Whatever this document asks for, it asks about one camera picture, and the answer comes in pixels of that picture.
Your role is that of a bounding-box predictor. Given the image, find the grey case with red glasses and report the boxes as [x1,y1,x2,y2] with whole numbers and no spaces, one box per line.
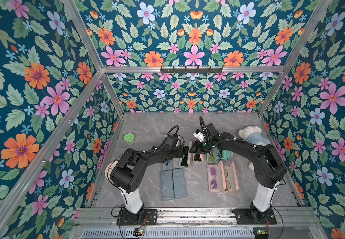
[162,160,173,171]

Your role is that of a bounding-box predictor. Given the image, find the aluminium front rail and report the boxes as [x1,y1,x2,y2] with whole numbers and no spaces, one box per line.
[76,207,319,228]

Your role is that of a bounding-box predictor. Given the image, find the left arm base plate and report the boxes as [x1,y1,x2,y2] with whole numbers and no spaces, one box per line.
[116,209,158,226]

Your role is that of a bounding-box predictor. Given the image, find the cream analog clock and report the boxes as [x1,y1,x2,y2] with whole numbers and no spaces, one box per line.
[104,161,118,183]

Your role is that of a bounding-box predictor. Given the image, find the pink case with brown glasses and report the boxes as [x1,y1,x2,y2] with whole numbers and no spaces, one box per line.
[192,153,206,163]

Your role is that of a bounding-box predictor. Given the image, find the green case with black glasses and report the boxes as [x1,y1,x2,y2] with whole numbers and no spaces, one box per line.
[218,150,233,161]

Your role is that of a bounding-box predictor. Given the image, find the grey case with black glasses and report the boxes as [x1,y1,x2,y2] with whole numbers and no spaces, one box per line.
[178,141,191,168]

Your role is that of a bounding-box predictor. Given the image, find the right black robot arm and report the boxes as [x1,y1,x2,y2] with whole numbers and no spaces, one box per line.
[189,116,288,224]

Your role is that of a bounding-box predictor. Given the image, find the black hook rack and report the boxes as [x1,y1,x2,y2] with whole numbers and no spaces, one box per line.
[160,66,223,74]

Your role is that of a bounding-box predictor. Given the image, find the grey case with white glasses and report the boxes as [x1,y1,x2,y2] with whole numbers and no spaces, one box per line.
[161,170,174,201]

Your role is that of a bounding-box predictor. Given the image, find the white teddy bear blue shirt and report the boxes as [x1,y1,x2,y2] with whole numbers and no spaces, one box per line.
[238,125,272,172]

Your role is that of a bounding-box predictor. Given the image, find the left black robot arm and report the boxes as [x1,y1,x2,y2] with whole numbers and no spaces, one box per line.
[104,125,185,223]

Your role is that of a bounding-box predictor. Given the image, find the green lidded small jar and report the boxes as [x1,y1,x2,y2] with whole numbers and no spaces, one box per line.
[123,133,135,145]

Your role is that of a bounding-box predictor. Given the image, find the green case with olive glasses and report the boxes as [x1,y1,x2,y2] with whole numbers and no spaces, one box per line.
[206,147,219,164]

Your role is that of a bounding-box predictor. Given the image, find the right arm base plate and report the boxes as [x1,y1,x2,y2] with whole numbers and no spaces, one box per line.
[232,208,277,225]

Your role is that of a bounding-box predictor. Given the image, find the grey case with yellow glasses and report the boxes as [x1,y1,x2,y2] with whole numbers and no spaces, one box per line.
[172,168,187,199]

